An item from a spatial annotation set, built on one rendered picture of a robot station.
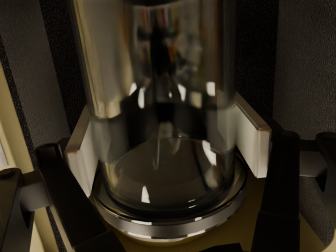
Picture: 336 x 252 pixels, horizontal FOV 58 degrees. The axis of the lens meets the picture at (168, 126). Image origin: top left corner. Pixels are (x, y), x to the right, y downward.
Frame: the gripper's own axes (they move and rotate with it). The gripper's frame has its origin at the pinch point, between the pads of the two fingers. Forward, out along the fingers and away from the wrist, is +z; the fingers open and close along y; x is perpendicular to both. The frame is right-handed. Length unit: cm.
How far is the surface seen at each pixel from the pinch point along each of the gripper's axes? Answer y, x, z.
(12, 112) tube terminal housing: -11.5, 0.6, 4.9
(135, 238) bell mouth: -3.9, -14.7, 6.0
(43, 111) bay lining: -10.7, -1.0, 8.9
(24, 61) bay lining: -10.7, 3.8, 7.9
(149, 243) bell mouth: -2.5, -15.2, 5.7
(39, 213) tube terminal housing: -11.8, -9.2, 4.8
